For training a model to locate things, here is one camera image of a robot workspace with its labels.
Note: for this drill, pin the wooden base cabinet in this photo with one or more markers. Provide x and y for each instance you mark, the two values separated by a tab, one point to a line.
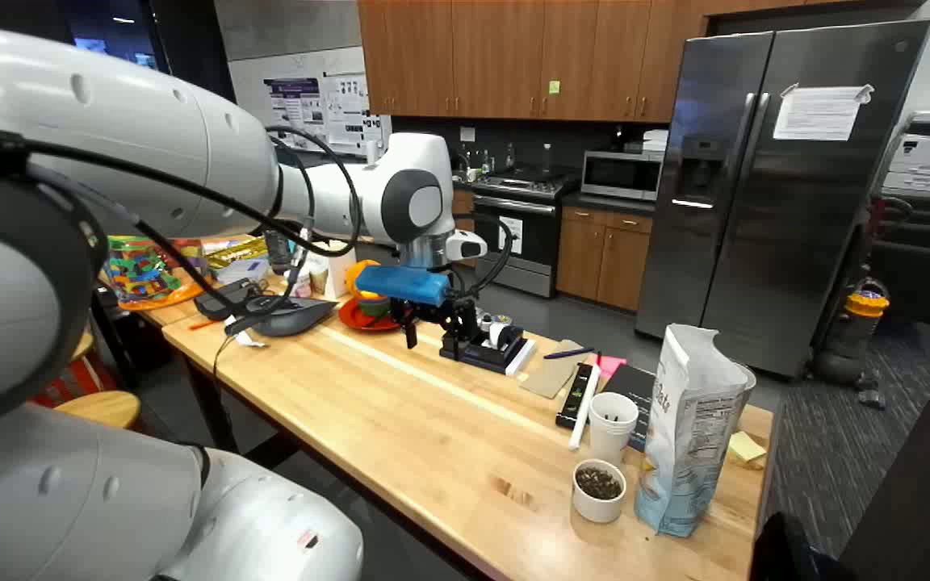
603	258

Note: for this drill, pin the white game controller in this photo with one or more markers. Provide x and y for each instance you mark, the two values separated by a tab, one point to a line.
496	329

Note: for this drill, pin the black controller stand box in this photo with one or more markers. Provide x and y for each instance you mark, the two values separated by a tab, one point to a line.
487	356

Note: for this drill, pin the wall posters board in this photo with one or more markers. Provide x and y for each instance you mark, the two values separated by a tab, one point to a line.
321	107

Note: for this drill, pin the white paper cup stack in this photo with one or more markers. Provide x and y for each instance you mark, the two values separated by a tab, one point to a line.
613	432

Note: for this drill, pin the silver microwave oven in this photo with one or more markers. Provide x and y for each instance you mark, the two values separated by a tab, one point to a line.
618	177

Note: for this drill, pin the orange fruit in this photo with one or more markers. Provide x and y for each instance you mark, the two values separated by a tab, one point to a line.
356	279

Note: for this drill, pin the white printed paper sheet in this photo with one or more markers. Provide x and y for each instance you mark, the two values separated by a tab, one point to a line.
823	114

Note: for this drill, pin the white marker pen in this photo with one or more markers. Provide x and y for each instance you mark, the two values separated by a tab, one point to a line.
587	407

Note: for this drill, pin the black pen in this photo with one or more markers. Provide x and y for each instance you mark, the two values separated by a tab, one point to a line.
567	354

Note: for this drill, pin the wooden wall cabinets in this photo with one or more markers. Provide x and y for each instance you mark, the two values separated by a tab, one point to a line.
508	58

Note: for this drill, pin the stainless steel refrigerator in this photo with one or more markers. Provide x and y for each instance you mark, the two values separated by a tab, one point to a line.
778	204

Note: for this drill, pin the dark grey flat pad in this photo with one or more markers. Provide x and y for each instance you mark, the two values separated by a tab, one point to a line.
293	319

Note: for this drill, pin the black sofa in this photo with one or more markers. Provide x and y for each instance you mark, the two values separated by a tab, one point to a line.
921	270

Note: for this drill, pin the brown paper notebook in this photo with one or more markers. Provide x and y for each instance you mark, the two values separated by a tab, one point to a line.
551	376

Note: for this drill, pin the black stove oven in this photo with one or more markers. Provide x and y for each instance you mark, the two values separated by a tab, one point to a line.
533	244

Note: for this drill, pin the yellow canister vacuum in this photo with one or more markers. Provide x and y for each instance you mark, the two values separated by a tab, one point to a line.
854	324

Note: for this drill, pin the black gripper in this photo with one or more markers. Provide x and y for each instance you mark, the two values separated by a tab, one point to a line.
436	314

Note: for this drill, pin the pink sticky notes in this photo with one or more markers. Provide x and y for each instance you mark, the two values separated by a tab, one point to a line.
608	367

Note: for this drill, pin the white note on oven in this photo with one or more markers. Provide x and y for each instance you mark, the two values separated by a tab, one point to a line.
512	234

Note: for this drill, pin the colourful toy pile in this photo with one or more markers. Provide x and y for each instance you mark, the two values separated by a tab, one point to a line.
145	277

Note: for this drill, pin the yellow sticky notes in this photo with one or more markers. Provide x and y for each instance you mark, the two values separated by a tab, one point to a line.
746	450

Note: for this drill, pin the white coffee bag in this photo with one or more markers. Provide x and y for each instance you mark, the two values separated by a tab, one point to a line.
693	432

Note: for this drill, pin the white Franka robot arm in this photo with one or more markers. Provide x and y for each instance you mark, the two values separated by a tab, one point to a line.
112	116

